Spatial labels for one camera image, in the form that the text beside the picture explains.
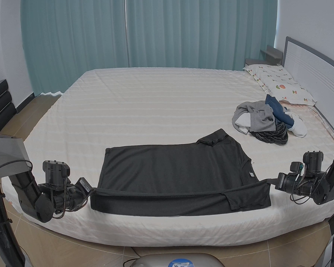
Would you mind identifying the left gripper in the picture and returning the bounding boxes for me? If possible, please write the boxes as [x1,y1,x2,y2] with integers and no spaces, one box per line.
[64,178,93,209]

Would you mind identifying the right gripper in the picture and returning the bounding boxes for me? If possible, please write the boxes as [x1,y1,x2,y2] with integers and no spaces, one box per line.
[276,173,299,193]

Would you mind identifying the black T-shirt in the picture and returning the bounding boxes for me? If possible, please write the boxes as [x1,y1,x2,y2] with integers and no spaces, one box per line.
[90,129,272,217]

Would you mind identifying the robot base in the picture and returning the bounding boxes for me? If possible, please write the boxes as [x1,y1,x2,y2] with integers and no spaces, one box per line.
[131,253,220,267]

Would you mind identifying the pile of clothes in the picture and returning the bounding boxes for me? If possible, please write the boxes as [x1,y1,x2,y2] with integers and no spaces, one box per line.
[232,94,307,146]

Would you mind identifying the bed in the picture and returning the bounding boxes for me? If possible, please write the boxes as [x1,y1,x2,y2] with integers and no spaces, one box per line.
[0,36,334,247]

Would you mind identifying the white printed pillow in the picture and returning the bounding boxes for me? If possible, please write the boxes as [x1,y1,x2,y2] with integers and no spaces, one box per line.
[243,64,317,107]

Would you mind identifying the black chest of drawers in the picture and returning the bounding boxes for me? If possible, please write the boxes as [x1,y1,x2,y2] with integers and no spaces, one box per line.
[0,80,16,135]

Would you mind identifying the grey bedside table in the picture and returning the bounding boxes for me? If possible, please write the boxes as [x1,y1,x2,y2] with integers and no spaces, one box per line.
[245,45,283,66]

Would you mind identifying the blue-green curtain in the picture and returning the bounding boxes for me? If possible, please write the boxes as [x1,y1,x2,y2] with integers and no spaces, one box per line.
[21,0,128,96]
[126,0,279,72]

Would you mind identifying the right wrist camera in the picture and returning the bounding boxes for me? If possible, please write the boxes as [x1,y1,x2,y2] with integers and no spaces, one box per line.
[290,162,305,175]

